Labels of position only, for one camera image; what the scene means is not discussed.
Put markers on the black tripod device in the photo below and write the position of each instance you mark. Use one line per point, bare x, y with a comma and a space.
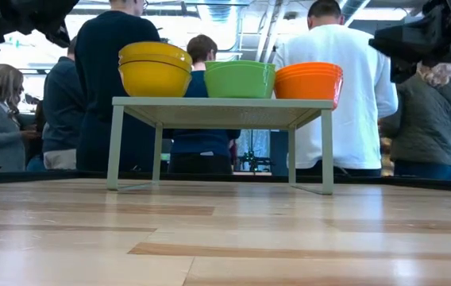
253, 161

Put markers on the green plastic bowl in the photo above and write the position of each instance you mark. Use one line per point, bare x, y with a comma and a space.
239, 62
239, 85
239, 65

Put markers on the pale green perforated metal shelf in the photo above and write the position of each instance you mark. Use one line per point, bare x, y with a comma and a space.
221, 104

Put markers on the black aluminium table frame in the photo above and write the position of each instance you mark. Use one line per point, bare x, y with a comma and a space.
408, 183

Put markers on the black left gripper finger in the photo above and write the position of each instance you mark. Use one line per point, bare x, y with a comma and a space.
60, 35

